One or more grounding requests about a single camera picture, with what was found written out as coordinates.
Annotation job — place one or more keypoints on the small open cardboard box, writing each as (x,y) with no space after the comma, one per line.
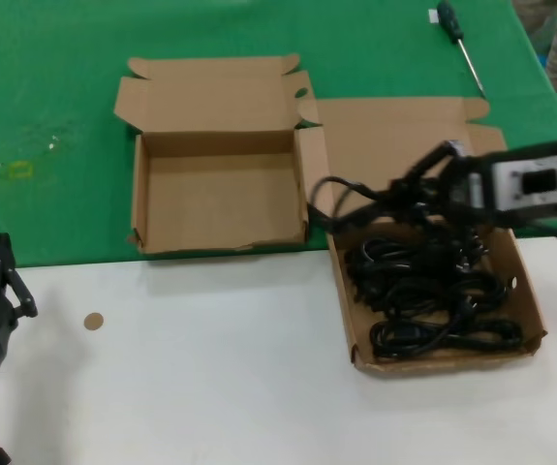
(215,194)

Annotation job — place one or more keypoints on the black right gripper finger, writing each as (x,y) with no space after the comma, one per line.
(394,207)
(425,167)

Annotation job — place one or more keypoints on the green tablecloth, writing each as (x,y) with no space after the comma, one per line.
(65,72)

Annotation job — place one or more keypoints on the small white tag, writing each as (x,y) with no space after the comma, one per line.
(433,17)

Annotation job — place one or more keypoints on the brown round cardboard disc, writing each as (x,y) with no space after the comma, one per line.
(94,321)

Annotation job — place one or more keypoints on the green black screwdriver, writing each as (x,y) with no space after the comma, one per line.
(452,21)

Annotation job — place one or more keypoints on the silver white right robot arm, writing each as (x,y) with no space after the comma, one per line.
(510,184)

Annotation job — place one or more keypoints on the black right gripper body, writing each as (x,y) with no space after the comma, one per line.
(454,186)

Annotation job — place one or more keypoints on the large open cardboard box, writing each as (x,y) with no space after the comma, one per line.
(394,140)

